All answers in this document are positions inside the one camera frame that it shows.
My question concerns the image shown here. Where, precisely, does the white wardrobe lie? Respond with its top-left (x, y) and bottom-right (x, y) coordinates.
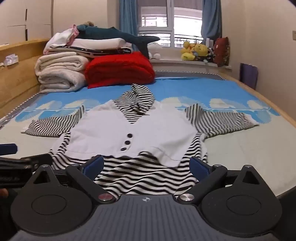
top-left (0, 0), bottom-right (54, 46)

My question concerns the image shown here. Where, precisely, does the yellow plush toy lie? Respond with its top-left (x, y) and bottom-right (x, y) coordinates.
top-left (180, 41), bottom-right (197, 61)
top-left (194, 44), bottom-right (210, 59)

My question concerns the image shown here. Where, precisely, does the blue and white bed mat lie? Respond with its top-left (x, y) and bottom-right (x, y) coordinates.
top-left (0, 70), bottom-right (296, 204)

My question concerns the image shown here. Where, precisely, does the pink and white cloth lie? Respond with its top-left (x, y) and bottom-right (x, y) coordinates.
top-left (44, 24), bottom-right (79, 50)

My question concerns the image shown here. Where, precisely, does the teal shark plush toy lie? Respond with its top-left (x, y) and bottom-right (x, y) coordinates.
top-left (76, 24), bottom-right (160, 57)

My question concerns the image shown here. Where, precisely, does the window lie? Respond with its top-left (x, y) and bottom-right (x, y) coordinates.
top-left (137, 0), bottom-right (205, 48)

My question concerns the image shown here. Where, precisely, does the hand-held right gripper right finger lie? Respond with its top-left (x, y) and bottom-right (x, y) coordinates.
top-left (178, 156), bottom-right (263, 205)

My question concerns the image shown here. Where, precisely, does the striped shirt with white vest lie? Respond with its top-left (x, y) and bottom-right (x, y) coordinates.
top-left (21, 84), bottom-right (259, 201)

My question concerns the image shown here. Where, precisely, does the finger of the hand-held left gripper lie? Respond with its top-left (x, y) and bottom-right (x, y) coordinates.
top-left (0, 143), bottom-right (18, 156)

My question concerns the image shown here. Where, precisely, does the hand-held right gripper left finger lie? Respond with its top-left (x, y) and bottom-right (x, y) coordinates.
top-left (32, 155), bottom-right (114, 204)

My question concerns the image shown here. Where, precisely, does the white plush toy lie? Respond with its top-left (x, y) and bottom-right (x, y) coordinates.
top-left (147, 43), bottom-right (162, 60)

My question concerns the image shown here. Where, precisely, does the wooden headboard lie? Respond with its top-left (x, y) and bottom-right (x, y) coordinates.
top-left (0, 38), bottom-right (55, 118)

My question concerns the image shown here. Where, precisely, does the red folded blanket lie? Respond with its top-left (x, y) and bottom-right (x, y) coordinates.
top-left (84, 51), bottom-right (155, 89)

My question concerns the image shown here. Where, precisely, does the tissue pack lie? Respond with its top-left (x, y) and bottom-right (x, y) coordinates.
top-left (3, 53), bottom-right (19, 66)

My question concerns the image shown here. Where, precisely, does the white windowsill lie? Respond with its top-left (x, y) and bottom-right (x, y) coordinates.
top-left (149, 57), bottom-right (232, 69)

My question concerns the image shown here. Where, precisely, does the red cushion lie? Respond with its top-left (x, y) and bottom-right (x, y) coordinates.
top-left (213, 37), bottom-right (231, 67)

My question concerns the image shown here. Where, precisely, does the blue curtain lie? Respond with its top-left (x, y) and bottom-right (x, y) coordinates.
top-left (200, 0), bottom-right (223, 44)
top-left (119, 0), bottom-right (139, 50)

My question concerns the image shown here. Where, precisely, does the purple folder by wall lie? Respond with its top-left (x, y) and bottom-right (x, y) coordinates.
top-left (240, 62), bottom-right (259, 90)

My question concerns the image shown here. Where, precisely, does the white folded fleece blanket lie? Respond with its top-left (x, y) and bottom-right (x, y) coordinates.
top-left (35, 51), bottom-right (90, 94)

